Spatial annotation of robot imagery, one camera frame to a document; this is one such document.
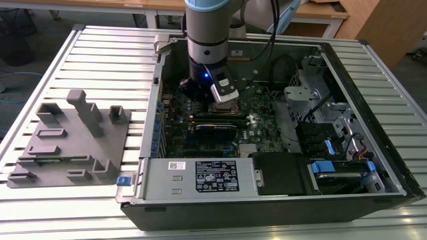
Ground black mesh basket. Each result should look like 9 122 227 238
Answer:
0 7 39 37

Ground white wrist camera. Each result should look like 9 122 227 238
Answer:
208 72 241 104

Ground wooden desk white frame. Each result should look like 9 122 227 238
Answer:
145 0 351 39

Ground black RAM slot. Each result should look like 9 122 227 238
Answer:
193 112 251 121

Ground wooden desk grey frame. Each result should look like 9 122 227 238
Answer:
0 0 157 30

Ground black PC case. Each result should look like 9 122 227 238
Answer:
115 33 427 232

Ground hard disk in blue carrier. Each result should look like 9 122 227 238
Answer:
308 160 367 187

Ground black graphics card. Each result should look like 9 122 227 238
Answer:
193 122 239 149

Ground grey parts rack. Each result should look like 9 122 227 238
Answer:
5 89 133 189

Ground blue disk bay tab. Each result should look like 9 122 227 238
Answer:
321 139 336 156

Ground coloured power wires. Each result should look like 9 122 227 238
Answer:
353 146 372 161

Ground blue floor cable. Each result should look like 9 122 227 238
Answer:
0 71 45 104

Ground black straight cable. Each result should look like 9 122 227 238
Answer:
301 91 333 123

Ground grey case handle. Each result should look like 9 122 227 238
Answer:
152 34 172 56

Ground green motherboard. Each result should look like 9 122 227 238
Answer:
159 81 292 160

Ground black round bin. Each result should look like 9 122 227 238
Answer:
0 32 37 67

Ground metal socket cover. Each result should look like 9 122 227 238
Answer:
212 99 241 115

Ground green RAM stick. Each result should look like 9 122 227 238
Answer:
35 156 88 163

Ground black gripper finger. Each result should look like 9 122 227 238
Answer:
233 78 251 93
177 77 193 98

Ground blue plastic clip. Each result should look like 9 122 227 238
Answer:
361 161 379 187

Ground metal drive cage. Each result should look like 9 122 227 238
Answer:
281 55 339 126

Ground CPU socket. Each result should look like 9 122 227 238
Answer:
205 99 245 116

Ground wooden cabinet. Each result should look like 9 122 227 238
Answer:
335 0 427 70

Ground silver chipset heatsink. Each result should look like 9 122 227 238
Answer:
237 143 259 154

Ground office chair base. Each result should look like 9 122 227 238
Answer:
404 34 427 61

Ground silver power supply unit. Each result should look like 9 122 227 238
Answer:
132 157 264 201

